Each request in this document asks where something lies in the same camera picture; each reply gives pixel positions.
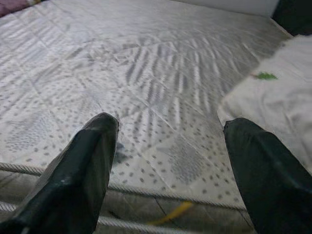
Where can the pink cartoon print duvet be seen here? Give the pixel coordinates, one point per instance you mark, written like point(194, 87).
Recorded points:
point(9, 5)

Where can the white quilted mattress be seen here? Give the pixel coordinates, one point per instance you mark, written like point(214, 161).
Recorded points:
point(146, 73)

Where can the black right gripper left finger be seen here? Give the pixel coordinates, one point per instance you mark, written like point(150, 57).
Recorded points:
point(68, 182)

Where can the white pillow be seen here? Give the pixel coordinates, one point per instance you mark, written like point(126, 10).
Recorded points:
point(280, 102)

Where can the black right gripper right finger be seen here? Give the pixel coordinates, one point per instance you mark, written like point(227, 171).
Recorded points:
point(273, 182)

